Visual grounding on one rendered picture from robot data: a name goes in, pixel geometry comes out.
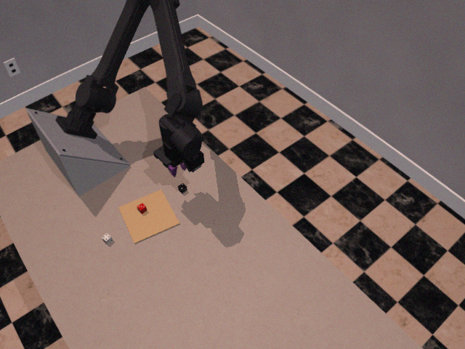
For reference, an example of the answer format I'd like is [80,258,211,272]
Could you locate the red die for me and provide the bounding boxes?
[137,203,147,214]

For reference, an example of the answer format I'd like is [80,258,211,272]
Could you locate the black die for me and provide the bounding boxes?
[178,183,187,193]

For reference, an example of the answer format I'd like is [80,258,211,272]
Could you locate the white die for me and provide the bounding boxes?
[102,233,113,244]

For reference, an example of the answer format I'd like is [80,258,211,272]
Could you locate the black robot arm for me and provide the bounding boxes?
[56,0,204,172]

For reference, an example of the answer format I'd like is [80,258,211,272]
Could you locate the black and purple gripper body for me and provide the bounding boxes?
[153,139,182,168]

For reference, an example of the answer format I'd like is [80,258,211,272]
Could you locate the tan mat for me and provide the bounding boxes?
[119,190,180,244]

